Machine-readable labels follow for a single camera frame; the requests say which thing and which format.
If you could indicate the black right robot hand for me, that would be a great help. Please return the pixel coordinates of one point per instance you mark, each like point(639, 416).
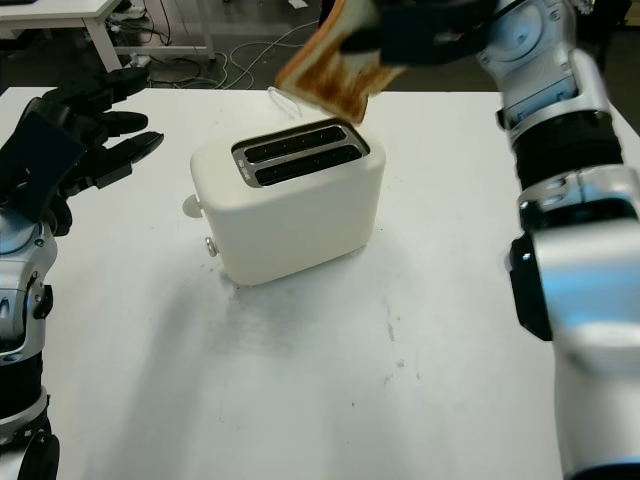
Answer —
point(425, 35)

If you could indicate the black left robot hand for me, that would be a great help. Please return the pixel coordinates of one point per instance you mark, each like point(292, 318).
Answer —
point(40, 150)

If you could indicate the browned toast slice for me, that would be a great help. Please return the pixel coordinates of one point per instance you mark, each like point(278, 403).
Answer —
point(330, 80)

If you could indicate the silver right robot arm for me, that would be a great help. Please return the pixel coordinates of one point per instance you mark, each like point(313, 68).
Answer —
point(575, 100)

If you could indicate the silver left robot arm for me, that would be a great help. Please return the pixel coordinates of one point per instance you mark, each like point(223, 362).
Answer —
point(20, 300)

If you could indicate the cream white toaster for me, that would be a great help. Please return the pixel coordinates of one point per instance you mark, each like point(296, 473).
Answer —
point(295, 225)

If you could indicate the white desk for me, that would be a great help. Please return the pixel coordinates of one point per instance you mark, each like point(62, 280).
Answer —
point(55, 12)

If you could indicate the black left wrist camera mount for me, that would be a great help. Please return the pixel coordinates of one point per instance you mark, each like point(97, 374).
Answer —
point(59, 215)

